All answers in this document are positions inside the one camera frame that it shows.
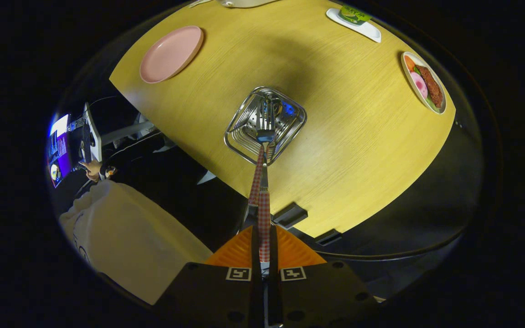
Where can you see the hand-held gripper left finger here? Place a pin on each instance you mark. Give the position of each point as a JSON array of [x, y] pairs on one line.
[[217, 296]]

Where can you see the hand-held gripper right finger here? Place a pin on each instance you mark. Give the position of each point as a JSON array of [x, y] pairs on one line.
[[317, 296]]

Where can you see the person's white clothing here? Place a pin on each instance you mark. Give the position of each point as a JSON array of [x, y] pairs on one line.
[[130, 237]]

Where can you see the grey metal bar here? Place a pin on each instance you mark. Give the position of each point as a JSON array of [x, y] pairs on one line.
[[126, 133]]

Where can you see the lit computer monitor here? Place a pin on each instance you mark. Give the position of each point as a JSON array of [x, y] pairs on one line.
[[59, 150]]

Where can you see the green lettuce leaf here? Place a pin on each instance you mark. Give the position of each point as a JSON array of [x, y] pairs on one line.
[[432, 105]]

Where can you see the white food plate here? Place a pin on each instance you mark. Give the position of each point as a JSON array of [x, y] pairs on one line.
[[408, 84]]

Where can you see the pink radish slice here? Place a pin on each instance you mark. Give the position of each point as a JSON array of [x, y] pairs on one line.
[[419, 84]]

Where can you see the brown meat piece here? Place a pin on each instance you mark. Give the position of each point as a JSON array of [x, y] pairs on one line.
[[432, 86]]

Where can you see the pink plate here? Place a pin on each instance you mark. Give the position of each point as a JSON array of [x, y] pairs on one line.
[[171, 54]]

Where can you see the orange tomato slice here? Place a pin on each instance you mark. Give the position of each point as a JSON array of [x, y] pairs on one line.
[[409, 63]]

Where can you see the white square coaster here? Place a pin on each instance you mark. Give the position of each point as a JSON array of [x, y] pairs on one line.
[[367, 31]]

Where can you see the green label drink bottle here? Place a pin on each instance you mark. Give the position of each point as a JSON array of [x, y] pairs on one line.
[[354, 14]]

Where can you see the white toaster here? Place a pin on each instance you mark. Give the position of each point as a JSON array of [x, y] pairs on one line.
[[249, 3]]

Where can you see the black table bracket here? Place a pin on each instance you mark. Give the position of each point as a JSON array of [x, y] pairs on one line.
[[328, 237], [290, 215]]

